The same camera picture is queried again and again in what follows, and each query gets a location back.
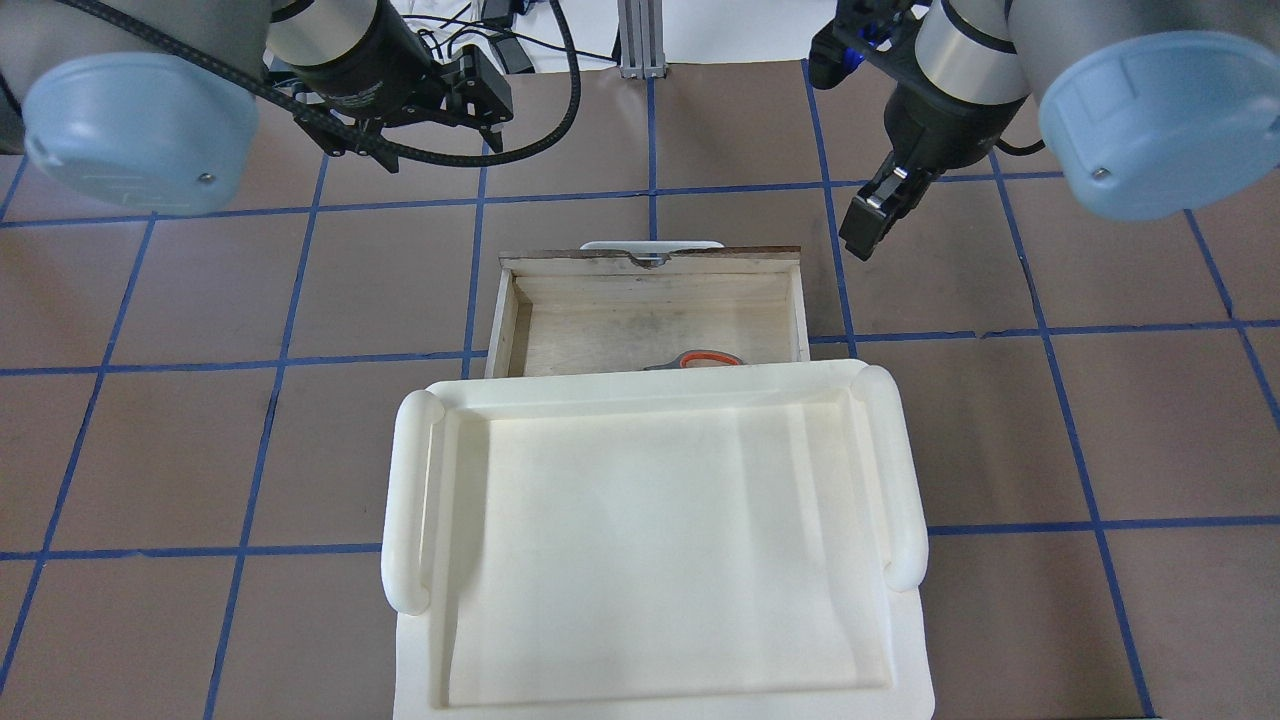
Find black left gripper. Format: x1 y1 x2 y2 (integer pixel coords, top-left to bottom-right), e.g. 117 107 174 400
291 10 515 174

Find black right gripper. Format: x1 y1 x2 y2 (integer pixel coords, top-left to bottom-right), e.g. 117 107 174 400
838 85 1027 261

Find red grey scissors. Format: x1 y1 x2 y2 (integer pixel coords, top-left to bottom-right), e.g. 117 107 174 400
643 348 746 372

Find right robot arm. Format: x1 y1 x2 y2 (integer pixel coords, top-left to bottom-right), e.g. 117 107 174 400
809 1 1279 260

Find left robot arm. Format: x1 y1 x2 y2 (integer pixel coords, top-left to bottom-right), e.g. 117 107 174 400
3 1 515 215

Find wooden drawer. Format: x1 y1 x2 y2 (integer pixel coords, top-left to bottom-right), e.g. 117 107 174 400
485 246 812 378

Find black braided left cable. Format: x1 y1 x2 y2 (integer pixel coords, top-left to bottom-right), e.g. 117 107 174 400
55 0 584 169

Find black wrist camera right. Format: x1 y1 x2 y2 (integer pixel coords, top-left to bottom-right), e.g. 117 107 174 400
806 1 931 91

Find white drawer handle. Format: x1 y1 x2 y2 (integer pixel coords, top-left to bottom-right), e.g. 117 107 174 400
579 240 724 266

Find aluminium frame post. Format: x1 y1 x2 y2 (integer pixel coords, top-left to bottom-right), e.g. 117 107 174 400
617 0 668 79

